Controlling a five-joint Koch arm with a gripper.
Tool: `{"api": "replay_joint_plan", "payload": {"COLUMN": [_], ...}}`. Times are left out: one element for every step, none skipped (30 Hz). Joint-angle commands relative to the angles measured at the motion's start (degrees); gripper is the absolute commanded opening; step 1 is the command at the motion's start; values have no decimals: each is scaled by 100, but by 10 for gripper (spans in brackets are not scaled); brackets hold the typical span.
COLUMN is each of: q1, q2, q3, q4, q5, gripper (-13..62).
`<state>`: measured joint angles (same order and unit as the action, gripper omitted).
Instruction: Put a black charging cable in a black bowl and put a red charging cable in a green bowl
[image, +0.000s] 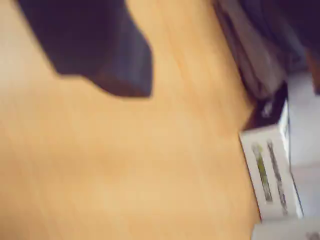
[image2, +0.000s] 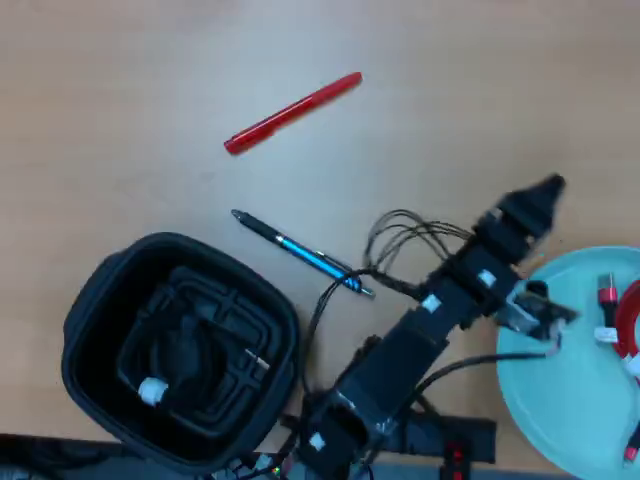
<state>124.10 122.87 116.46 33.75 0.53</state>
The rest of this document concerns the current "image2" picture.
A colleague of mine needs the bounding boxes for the bare wrist camera board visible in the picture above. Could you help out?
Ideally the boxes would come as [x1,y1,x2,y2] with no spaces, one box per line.
[502,279,581,344]

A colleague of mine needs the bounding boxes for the red braided charging cable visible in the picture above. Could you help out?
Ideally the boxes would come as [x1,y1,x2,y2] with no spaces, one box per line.
[593,272,640,465]

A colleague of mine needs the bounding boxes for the blue and black pen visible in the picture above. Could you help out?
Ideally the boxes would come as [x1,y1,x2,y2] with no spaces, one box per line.
[230,208,376,300]

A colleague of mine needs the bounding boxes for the black plastic bowl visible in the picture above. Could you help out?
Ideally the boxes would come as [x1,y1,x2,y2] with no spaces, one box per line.
[60,231,301,476]

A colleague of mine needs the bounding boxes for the black box red display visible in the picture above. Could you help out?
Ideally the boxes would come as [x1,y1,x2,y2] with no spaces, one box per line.
[439,439,472,480]

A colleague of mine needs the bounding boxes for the red pen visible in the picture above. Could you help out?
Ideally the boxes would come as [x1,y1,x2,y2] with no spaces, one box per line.
[223,71,362,156]

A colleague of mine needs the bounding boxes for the dark black bag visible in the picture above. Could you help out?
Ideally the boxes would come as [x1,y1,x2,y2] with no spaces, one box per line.
[0,433,221,480]

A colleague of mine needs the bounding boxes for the thick black camera cable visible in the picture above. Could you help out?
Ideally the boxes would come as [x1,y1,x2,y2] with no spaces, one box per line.
[413,351,554,401]

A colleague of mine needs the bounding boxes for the controller board with LEDs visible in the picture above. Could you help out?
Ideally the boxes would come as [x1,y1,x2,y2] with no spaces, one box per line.
[219,449,301,480]

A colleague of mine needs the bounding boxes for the light blue plate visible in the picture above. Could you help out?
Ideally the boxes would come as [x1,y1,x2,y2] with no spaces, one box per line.
[496,246,640,476]

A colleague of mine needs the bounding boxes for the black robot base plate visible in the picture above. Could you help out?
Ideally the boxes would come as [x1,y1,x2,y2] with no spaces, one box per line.
[294,412,497,466]

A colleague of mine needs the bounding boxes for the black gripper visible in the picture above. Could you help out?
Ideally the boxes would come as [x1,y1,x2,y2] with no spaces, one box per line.
[472,174,566,271]

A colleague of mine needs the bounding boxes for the black braided charging cable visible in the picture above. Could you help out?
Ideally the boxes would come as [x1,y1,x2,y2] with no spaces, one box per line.
[137,284,272,409]

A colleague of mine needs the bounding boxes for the thin black servo wires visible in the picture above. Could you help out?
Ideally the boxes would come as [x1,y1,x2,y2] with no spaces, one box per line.
[298,208,477,399]

